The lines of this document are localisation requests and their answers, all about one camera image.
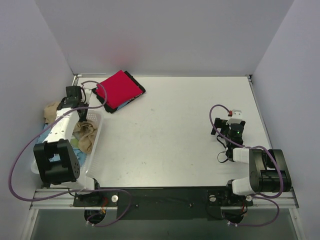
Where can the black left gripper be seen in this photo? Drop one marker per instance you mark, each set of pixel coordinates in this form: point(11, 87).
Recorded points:
point(81, 113)

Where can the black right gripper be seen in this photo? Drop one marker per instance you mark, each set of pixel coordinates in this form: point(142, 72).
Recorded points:
point(222, 123)

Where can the beige t shirt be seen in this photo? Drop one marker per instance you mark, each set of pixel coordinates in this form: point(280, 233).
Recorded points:
point(85, 132)

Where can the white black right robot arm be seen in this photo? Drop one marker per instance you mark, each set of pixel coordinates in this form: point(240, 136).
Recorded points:
point(267, 169)

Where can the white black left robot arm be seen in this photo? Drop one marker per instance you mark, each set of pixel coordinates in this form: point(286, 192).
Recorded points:
point(67, 169)

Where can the blue folded t shirt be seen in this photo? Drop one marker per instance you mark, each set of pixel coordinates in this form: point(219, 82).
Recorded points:
point(123, 105)

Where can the light blue t shirt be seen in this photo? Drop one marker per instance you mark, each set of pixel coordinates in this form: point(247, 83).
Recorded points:
point(81, 156)

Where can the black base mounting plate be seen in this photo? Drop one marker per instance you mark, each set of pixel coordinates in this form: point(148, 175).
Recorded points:
point(167, 203)

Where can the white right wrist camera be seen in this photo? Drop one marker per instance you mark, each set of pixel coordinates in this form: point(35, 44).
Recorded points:
point(236, 117)

